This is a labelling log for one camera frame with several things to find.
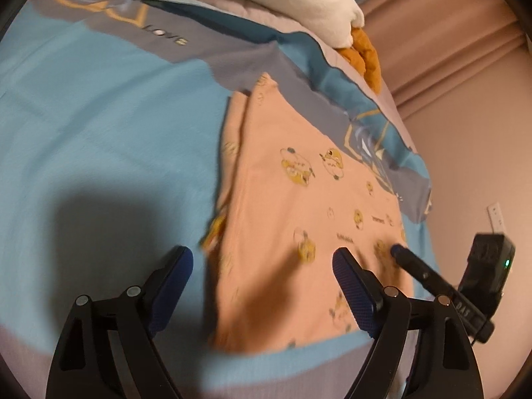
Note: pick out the pink curtain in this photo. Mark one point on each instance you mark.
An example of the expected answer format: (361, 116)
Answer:
(449, 29)

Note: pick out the pink printed long-sleeve shirt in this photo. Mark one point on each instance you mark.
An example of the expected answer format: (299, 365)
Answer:
(282, 224)

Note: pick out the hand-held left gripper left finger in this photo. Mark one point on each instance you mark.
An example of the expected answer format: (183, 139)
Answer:
(170, 286)

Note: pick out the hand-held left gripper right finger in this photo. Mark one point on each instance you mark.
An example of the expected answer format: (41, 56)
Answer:
(353, 286)

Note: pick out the bed with lilac sheet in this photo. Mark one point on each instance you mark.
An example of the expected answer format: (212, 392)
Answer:
(249, 6)

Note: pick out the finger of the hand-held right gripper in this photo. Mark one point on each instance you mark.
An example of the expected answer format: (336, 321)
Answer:
(419, 270)

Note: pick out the blue grey printed blanket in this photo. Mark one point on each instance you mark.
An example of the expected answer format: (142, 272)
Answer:
(104, 133)

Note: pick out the white wall socket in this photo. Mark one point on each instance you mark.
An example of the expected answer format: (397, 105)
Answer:
(496, 216)

